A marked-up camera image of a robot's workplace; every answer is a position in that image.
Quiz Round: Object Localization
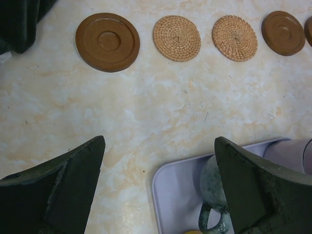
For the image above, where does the dark wooden coaster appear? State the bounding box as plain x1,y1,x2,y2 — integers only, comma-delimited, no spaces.
75,13,140,73
261,11,305,56
304,17,312,46

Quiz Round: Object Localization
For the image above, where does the black floral blanket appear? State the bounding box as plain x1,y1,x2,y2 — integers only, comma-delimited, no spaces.
0,0,57,54

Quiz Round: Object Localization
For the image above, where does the light woven rattan coaster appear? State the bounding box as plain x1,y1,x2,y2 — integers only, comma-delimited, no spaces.
153,15,201,62

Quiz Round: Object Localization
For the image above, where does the yellow ceramic mug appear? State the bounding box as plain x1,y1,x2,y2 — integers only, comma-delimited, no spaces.
184,230,202,234

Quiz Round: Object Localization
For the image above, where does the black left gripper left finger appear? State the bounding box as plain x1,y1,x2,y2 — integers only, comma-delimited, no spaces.
0,136,105,234

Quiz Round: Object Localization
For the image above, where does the lavender plastic tray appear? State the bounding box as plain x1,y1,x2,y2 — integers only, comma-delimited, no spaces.
152,138,282,234

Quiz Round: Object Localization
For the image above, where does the grey ceramic mug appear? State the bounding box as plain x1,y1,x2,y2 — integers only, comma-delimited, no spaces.
198,156,231,234

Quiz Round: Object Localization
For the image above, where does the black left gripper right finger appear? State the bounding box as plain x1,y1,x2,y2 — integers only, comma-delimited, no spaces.
214,136,312,234

